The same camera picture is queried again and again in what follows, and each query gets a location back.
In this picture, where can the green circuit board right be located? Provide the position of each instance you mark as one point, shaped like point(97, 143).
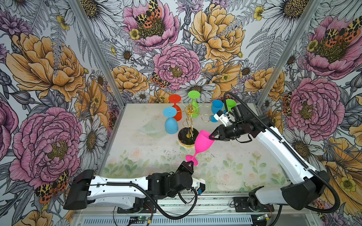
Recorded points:
point(263, 217)

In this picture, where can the pink wine glass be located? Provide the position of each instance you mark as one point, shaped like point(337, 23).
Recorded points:
point(202, 144)

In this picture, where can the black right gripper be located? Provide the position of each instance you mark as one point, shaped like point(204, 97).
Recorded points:
point(222, 133)

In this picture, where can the green circuit board left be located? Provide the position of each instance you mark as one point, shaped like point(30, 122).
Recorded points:
point(139, 219)

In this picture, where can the grey slotted cable duct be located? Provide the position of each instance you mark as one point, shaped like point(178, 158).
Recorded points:
point(209, 220)

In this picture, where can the red wine glass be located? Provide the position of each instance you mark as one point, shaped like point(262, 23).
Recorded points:
point(175, 99)

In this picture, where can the green wine glass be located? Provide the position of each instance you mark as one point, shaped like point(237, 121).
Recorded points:
point(230, 104)
point(194, 95)

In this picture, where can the green circuit board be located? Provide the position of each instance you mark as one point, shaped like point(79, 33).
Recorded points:
point(263, 217)
point(139, 219)

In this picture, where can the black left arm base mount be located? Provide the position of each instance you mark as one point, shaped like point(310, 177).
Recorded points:
point(140, 206)

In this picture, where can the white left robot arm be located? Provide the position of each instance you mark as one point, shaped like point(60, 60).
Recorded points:
point(88, 188)

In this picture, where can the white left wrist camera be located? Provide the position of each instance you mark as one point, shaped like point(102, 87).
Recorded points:
point(199, 185)

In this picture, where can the silver aluminium corner post left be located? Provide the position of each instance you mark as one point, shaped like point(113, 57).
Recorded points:
point(92, 40)

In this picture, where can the blue wine glass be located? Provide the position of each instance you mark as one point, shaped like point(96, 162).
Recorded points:
point(171, 124)
point(217, 105)

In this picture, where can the gold wire wine glass rack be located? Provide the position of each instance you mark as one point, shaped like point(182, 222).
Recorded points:
point(188, 134)

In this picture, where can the silver aluminium corner post right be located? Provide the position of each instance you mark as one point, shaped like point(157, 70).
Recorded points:
point(294, 38)

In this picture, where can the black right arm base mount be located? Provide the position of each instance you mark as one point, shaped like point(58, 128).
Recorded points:
point(241, 204)

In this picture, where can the silver aluminium corner post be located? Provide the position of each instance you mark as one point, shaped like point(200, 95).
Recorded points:
point(294, 38)
point(92, 40)

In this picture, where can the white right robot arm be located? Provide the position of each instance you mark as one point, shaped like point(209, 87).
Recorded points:
point(306, 183)

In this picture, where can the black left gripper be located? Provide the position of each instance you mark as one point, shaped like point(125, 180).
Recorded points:
point(184, 165)

